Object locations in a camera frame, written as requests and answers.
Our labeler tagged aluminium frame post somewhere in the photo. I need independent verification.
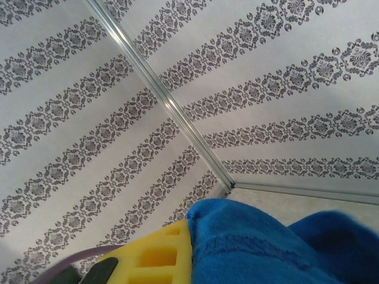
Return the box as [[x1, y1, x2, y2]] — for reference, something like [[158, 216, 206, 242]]
[[84, 0, 236, 192]]

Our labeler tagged long aluminium table edge rail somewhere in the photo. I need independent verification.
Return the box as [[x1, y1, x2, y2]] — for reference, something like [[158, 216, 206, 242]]
[[227, 182, 379, 205]]

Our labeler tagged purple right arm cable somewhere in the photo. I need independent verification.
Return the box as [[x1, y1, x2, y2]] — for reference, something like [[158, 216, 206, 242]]
[[32, 244, 125, 284]]

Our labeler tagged blue t-shirt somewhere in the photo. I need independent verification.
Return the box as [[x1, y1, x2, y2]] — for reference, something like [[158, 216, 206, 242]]
[[186, 198, 379, 284]]

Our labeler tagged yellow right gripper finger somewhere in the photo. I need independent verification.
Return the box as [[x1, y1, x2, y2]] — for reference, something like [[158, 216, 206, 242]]
[[97, 220, 195, 284]]

